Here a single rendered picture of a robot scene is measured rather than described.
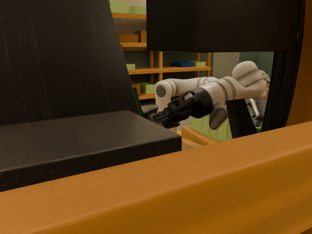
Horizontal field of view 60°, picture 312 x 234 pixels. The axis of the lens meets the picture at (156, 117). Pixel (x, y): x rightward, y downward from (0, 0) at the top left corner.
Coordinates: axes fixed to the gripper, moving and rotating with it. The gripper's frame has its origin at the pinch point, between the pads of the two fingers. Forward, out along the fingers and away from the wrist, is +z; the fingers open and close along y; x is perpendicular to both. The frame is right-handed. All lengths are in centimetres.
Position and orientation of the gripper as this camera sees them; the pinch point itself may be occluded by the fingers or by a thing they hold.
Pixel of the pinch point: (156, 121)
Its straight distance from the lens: 63.2
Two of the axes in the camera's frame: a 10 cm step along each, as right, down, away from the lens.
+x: 5.1, 7.9, -3.4
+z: -8.3, 3.7, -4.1
